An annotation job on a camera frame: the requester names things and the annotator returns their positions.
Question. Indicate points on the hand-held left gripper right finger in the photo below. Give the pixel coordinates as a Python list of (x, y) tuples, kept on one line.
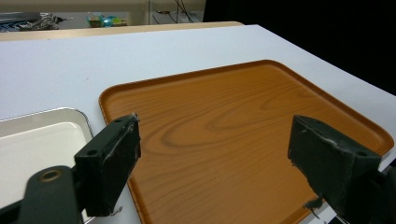
[(330, 161)]

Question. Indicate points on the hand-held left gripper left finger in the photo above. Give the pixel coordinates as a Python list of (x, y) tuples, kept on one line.
[(106, 168)]

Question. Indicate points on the white metal tray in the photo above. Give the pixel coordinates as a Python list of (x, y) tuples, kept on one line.
[(34, 155)]

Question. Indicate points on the wood-grain orange tray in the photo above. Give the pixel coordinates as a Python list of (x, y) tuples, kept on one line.
[(236, 137)]

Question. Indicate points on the light wooden table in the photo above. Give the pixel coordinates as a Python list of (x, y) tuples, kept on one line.
[(93, 31)]

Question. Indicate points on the colourful toys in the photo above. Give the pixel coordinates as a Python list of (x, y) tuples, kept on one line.
[(106, 21)]

